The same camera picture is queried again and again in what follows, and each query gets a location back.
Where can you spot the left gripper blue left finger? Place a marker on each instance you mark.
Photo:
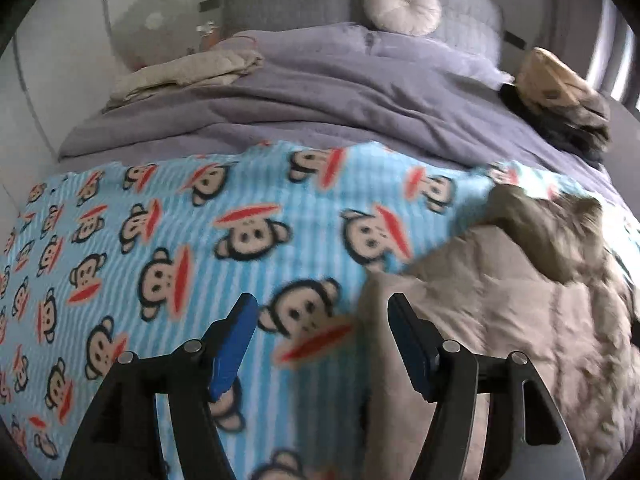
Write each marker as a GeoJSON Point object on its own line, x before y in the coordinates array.
{"type": "Point", "coordinates": [119, 436]}

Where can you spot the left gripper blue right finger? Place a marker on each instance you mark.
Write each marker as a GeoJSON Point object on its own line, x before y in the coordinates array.
{"type": "Point", "coordinates": [525, 434]}

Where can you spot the beige quilted down jacket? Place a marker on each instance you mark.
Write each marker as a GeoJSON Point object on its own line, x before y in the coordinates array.
{"type": "Point", "coordinates": [534, 276]}

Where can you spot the tan and black clothes pile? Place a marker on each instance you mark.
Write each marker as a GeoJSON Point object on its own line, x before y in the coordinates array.
{"type": "Point", "coordinates": [561, 106]}

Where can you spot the blue monkey print blanket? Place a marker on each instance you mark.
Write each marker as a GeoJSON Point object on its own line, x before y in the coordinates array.
{"type": "Point", "coordinates": [145, 258]}

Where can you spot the beige folded cloth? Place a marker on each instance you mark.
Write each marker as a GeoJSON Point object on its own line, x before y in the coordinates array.
{"type": "Point", "coordinates": [211, 68]}

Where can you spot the purple grey duvet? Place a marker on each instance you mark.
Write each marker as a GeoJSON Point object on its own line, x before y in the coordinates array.
{"type": "Point", "coordinates": [328, 87]}

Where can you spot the grey round plush toy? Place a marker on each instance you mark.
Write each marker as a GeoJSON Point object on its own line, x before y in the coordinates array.
{"type": "Point", "coordinates": [152, 32]}

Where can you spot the round cream cushion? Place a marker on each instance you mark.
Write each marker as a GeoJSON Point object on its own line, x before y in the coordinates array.
{"type": "Point", "coordinates": [415, 18]}

